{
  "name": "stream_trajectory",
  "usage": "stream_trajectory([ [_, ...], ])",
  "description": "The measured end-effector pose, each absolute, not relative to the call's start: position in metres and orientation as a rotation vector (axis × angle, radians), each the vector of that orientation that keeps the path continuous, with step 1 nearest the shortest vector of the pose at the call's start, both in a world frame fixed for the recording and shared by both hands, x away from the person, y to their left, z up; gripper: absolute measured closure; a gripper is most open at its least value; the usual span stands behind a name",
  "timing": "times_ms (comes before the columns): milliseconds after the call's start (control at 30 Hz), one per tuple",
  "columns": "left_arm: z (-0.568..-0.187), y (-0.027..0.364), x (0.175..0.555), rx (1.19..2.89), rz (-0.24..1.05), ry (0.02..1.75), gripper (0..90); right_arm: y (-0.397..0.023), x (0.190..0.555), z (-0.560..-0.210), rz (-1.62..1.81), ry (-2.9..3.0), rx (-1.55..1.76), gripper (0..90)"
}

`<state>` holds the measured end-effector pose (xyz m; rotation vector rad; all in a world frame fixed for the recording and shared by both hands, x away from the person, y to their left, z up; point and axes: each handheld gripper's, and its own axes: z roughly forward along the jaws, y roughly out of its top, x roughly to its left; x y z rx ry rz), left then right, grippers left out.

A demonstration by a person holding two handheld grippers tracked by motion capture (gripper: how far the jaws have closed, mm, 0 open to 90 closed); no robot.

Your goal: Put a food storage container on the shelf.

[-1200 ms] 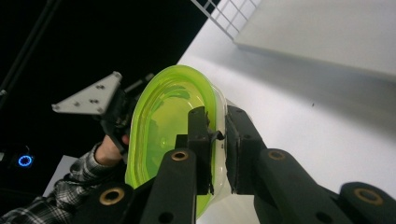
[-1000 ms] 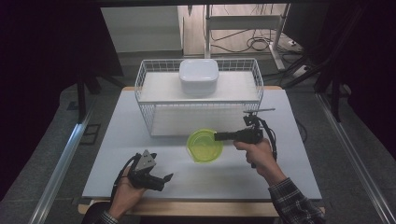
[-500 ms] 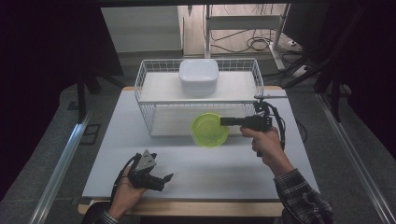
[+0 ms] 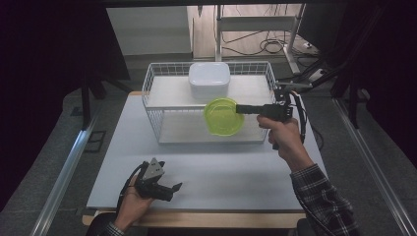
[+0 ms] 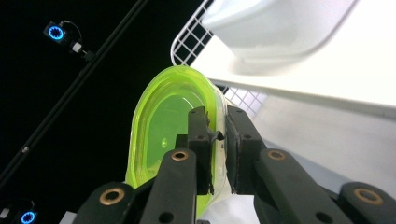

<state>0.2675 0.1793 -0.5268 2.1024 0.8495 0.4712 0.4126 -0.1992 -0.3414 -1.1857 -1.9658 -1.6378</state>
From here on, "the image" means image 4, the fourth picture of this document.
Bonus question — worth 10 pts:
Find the white power strip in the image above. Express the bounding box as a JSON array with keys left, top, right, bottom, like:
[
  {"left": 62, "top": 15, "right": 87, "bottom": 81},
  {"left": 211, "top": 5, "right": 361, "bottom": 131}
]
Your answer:
[{"left": 307, "top": 68, "right": 329, "bottom": 84}]

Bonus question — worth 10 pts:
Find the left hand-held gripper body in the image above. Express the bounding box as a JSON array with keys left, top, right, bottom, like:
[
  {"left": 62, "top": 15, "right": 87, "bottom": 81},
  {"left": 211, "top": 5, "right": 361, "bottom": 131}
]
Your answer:
[{"left": 134, "top": 157, "right": 175, "bottom": 203}]

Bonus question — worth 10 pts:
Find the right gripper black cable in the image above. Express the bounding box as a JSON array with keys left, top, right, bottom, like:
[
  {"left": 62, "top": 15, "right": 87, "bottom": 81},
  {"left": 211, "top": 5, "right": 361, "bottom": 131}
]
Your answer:
[{"left": 291, "top": 91, "right": 326, "bottom": 151}]

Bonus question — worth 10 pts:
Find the black floor cable bundle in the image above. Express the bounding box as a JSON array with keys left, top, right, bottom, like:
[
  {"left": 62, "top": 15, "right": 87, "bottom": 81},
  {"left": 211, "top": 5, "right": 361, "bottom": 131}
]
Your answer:
[{"left": 220, "top": 29, "right": 316, "bottom": 59}]

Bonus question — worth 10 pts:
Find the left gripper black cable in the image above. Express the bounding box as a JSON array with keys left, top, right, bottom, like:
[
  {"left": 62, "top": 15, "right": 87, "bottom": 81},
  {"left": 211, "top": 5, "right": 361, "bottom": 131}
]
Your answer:
[{"left": 116, "top": 162, "right": 149, "bottom": 214}]

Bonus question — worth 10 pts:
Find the black floor grille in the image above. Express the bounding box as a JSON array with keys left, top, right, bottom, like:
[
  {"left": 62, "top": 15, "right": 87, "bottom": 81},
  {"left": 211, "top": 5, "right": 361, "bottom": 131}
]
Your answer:
[{"left": 83, "top": 130, "right": 107, "bottom": 153}]

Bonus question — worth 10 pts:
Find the green plastic bowl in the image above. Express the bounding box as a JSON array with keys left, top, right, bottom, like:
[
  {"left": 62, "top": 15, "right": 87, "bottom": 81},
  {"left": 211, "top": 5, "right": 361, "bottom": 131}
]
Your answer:
[{"left": 203, "top": 96, "right": 246, "bottom": 138}]

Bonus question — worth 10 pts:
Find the person's right hand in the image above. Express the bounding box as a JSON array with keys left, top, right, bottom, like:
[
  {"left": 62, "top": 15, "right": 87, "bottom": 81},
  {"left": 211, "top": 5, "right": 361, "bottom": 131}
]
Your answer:
[{"left": 256, "top": 115, "right": 315, "bottom": 173}]

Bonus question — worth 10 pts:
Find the white table mat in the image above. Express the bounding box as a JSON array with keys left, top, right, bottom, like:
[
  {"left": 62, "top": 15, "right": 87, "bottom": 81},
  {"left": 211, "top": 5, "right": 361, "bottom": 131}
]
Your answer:
[{"left": 87, "top": 94, "right": 328, "bottom": 210}]

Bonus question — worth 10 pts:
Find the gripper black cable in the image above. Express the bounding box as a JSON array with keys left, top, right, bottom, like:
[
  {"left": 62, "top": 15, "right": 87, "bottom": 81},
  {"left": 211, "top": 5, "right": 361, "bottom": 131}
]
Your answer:
[
  {"left": 291, "top": 91, "right": 326, "bottom": 151},
  {"left": 116, "top": 162, "right": 149, "bottom": 214}
]

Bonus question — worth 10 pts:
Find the dark curtain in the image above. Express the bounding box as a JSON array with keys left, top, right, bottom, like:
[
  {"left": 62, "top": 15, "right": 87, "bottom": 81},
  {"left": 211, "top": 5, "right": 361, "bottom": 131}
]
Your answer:
[
  {"left": 0, "top": 0, "right": 131, "bottom": 212},
  {"left": 328, "top": 0, "right": 417, "bottom": 168}
]

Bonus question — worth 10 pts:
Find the wooden table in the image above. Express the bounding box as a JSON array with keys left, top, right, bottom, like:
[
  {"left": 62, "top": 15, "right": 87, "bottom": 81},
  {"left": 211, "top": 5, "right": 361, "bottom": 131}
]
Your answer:
[{"left": 82, "top": 90, "right": 308, "bottom": 229}]

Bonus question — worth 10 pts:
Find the white desk frame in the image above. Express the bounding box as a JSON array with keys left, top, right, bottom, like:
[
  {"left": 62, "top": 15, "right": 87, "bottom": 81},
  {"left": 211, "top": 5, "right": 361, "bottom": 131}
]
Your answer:
[{"left": 214, "top": 4, "right": 308, "bottom": 75}]

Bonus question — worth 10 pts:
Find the black stand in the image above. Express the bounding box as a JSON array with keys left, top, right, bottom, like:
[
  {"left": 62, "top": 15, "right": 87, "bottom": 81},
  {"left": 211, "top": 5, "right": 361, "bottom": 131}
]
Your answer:
[
  {"left": 80, "top": 65, "right": 132, "bottom": 130},
  {"left": 311, "top": 6, "right": 387, "bottom": 130}
]

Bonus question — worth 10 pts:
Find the white wire rack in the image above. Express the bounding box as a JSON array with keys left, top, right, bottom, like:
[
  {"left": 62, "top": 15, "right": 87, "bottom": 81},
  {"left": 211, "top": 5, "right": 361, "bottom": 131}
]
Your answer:
[{"left": 141, "top": 61, "right": 278, "bottom": 146}]

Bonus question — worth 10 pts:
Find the person's left hand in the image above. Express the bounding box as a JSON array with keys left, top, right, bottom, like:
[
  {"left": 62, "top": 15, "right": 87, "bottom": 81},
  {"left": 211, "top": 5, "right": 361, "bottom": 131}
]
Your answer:
[{"left": 113, "top": 175, "right": 155, "bottom": 232}]

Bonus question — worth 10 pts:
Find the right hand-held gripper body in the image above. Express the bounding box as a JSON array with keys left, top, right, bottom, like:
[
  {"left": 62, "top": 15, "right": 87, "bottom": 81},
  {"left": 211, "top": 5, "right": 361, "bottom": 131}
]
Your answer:
[{"left": 260, "top": 82, "right": 315, "bottom": 124}]

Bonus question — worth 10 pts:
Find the white lidded storage container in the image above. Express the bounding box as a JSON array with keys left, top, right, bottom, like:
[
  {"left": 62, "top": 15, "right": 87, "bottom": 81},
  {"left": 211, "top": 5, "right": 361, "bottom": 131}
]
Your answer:
[{"left": 188, "top": 61, "right": 231, "bottom": 100}]

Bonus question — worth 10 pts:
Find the white partition panel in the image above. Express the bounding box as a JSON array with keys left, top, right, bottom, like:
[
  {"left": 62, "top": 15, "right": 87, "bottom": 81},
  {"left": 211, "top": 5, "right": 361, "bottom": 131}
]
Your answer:
[{"left": 106, "top": 6, "right": 193, "bottom": 57}]

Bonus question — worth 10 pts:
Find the metal floor rail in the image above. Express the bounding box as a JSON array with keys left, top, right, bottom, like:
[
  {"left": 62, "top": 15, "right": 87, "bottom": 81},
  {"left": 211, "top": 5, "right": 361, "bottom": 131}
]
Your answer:
[
  {"left": 30, "top": 111, "right": 99, "bottom": 236},
  {"left": 332, "top": 97, "right": 417, "bottom": 236}
]

